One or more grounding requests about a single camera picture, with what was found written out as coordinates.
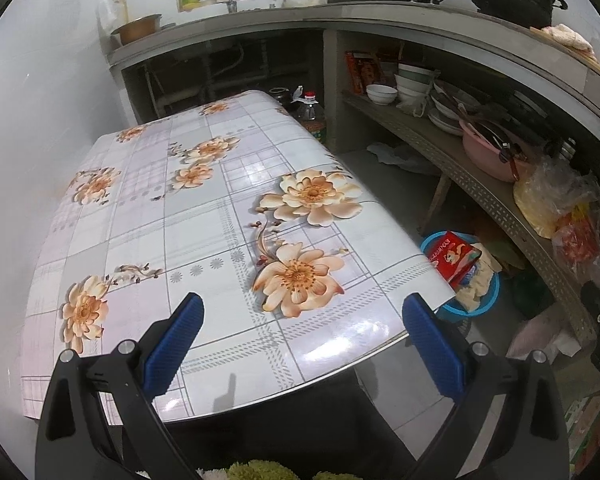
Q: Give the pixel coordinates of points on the pale plastic bag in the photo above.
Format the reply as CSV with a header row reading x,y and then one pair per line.
x,y
540,332

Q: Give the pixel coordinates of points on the green fluffy garment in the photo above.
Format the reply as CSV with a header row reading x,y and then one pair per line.
x,y
260,470

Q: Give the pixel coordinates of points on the stack of bowls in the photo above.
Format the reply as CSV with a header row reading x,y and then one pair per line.
x,y
415,82

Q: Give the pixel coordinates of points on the dark clay jar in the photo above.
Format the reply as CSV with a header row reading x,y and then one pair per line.
x,y
279,97

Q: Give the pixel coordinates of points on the white rag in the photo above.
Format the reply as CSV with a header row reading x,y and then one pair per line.
x,y
400,155

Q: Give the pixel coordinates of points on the person's black pants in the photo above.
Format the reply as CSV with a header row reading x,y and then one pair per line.
x,y
280,435

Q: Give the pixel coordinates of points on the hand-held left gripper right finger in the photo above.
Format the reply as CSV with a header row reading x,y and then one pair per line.
x,y
432,347

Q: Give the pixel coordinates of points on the yellow-filled plastic bag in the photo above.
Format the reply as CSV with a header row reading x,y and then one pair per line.
x,y
535,205

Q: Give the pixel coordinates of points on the red cartoon snack bag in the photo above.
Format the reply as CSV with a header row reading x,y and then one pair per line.
x,y
452,260

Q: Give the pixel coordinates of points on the copper basin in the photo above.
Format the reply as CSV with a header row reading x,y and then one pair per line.
x,y
137,30

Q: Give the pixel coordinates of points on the stack of plates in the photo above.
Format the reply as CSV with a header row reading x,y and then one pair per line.
x,y
447,117

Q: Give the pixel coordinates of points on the pink basin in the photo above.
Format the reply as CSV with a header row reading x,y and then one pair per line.
x,y
480,152

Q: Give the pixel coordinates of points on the blue plastic basket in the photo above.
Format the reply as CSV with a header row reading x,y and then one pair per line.
x,y
492,295

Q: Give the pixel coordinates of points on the concrete kitchen counter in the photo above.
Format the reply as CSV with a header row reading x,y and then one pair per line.
x,y
380,15

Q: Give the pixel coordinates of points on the hanging white plastic bag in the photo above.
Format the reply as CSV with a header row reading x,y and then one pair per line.
x,y
106,7

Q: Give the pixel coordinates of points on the green cardboard box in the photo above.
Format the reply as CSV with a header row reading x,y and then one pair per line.
x,y
587,430

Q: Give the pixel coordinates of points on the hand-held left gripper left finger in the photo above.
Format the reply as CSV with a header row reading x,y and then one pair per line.
x,y
172,345

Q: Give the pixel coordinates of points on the cooking oil bottle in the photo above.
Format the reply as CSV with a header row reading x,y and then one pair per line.
x,y
314,120

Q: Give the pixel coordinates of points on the white bowl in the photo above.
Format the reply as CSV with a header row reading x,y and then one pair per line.
x,y
381,95

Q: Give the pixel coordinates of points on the floral tablecloth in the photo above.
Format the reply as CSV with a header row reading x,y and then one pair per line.
x,y
205,240

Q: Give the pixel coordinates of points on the red-filled plastic bag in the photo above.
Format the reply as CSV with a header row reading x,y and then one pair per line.
x,y
577,237

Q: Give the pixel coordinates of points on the orange box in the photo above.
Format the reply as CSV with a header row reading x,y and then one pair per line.
x,y
360,72

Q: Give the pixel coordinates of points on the beige dishcloth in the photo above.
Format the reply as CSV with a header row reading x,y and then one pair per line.
x,y
567,37

